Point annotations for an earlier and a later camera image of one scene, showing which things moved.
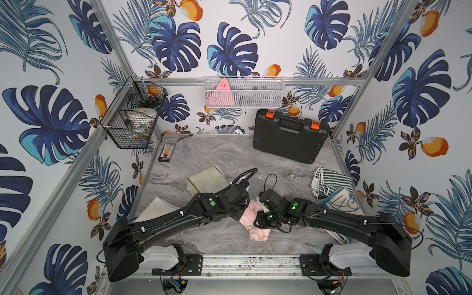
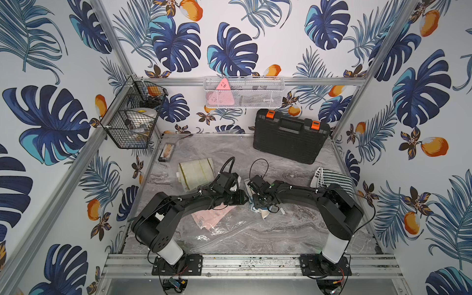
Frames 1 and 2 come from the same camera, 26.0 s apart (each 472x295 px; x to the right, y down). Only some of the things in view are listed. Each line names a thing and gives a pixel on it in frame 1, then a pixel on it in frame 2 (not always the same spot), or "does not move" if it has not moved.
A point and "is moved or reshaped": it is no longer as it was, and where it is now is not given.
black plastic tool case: x=296 y=138 does not move
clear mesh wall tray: x=244 y=91 does not move
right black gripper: x=260 y=222 → x=256 y=203
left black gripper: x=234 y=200 → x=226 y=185
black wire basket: x=133 y=115 does not move
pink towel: x=248 y=218 is moved or reshaped
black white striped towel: x=326 y=181 does not move
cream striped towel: x=210 y=180 is moved or reshaped
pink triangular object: x=221 y=96 does not move
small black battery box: x=166 y=152 does not move
